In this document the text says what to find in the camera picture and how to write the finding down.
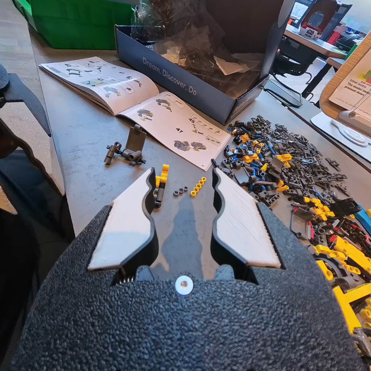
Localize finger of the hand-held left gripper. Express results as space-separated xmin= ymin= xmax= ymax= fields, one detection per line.
xmin=0 ymin=185 xmax=18 ymax=216
xmin=0 ymin=99 xmax=66 ymax=197

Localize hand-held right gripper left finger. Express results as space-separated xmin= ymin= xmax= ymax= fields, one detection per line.
xmin=88 ymin=167 xmax=160 ymax=271

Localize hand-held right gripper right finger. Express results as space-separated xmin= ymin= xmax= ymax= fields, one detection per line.
xmin=211 ymin=168 xmax=282 ymax=268

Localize yellow brick assembly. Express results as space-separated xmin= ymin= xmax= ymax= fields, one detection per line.
xmin=152 ymin=164 xmax=170 ymax=208

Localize dark grey brick assembly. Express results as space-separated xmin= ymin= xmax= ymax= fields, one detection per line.
xmin=104 ymin=124 xmax=147 ymax=166

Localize grey desk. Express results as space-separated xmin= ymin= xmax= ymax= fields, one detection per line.
xmin=27 ymin=29 xmax=371 ymax=371

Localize person's black clothed body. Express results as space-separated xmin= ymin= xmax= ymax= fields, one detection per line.
xmin=0 ymin=151 xmax=76 ymax=360

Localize yellow five-hole beam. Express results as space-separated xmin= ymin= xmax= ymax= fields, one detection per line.
xmin=190 ymin=177 xmax=207 ymax=197

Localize green plastic bin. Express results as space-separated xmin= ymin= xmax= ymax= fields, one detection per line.
xmin=12 ymin=0 xmax=137 ymax=51

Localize pile of loose toy bricks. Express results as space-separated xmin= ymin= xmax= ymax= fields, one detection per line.
xmin=212 ymin=114 xmax=371 ymax=360

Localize open instruction booklet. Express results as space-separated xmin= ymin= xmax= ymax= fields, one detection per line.
xmin=38 ymin=56 xmax=232 ymax=171

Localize blue brick panel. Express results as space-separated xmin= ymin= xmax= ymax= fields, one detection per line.
xmin=355 ymin=203 xmax=371 ymax=232

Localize white monitor stand base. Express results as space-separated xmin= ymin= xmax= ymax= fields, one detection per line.
xmin=311 ymin=110 xmax=371 ymax=155

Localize dark blue cardboard box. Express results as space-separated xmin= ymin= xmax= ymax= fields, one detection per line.
xmin=114 ymin=0 xmax=296 ymax=126

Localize crumpled clear plastic bags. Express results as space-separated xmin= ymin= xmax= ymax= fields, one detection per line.
xmin=132 ymin=0 xmax=261 ymax=96

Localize black office chair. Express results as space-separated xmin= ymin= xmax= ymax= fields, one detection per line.
xmin=264 ymin=38 xmax=319 ymax=108

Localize cardboard covered monitor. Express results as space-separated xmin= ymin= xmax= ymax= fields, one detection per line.
xmin=319 ymin=36 xmax=371 ymax=122

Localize wooden background table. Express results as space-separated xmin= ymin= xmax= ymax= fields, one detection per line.
xmin=284 ymin=25 xmax=348 ymax=99

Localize black toy set box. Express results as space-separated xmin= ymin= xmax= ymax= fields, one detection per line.
xmin=299 ymin=0 xmax=352 ymax=41

